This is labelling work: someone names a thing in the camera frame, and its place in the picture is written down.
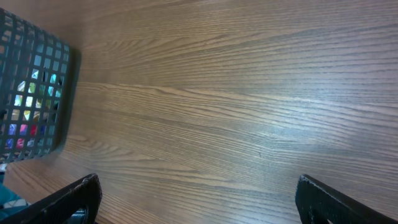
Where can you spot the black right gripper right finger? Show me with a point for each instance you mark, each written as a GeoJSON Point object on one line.
{"type": "Point", "coordinates": [319, 203]}

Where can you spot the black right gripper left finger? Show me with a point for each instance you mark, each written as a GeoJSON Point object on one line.
{"type": "Point", "coordinates": [78, 202]}

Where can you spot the purple pad package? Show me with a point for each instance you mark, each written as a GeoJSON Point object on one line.
{"type": "Point", "coordinates": [21, 136]}

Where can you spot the green snack packet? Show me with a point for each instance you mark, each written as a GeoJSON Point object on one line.
{"type": "Point", "coordinates": [28, 105]}

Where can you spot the teal snack packet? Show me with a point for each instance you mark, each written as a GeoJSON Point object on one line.
{"type": "Point", "coordinates": [46, 83]}

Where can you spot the grey plastic mesh basket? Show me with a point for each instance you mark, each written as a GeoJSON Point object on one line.
{"type": "Point", "coordinates": [25, 47]}

